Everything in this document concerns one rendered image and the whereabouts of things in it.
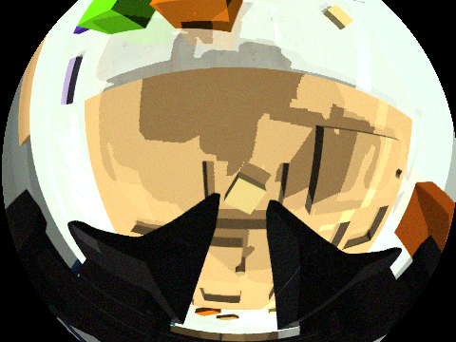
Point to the purple flat block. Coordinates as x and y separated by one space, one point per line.
79 30

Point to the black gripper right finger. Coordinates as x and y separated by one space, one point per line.
308 271

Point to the green cube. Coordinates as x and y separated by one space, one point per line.
114 16

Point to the pale yellow square board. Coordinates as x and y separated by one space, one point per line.
333 155

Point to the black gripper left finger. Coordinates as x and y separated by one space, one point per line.
166 262

